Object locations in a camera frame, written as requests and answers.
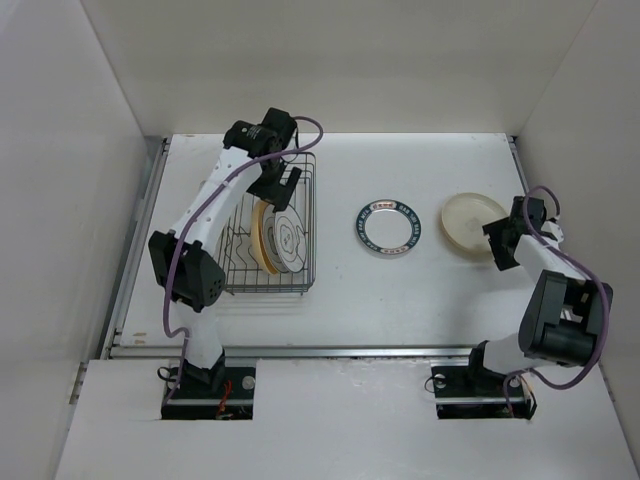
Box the yellow plate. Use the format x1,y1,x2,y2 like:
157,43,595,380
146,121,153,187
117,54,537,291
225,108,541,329
439,192,508,258
251,200,278,275

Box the grey patterned plate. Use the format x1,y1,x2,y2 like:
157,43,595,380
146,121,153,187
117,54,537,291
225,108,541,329
262,205,283,273

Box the white plate green rim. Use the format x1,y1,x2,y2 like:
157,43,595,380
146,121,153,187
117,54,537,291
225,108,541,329
355,199,422,257

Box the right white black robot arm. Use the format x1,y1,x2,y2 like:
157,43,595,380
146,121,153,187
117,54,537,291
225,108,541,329
463,195,613,394

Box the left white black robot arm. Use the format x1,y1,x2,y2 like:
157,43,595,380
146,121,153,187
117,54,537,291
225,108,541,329
148,108,301,397

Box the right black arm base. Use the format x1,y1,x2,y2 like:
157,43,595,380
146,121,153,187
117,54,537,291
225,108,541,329
424,350,538,421

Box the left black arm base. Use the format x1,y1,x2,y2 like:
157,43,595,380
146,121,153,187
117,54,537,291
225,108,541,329
157,357,256,421

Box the white plate black outline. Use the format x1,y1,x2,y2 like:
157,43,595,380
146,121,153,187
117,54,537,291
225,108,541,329
274,206,307,273

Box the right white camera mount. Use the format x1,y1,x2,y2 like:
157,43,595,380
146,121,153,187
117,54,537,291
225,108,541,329
540,218,564,248

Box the black wire dish rack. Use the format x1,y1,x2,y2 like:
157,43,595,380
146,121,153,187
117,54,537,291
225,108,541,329
216,153,316,294

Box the metal rail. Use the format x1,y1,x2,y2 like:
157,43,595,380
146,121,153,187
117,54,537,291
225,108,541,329
98,345,471,360

